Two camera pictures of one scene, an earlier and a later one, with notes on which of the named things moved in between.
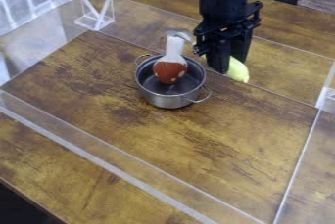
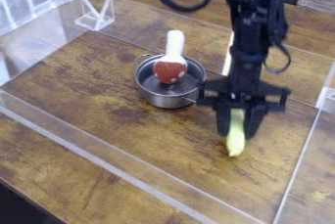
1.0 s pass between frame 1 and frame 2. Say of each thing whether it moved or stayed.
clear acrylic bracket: stayed
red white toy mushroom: stayed
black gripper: moved
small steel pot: stayed
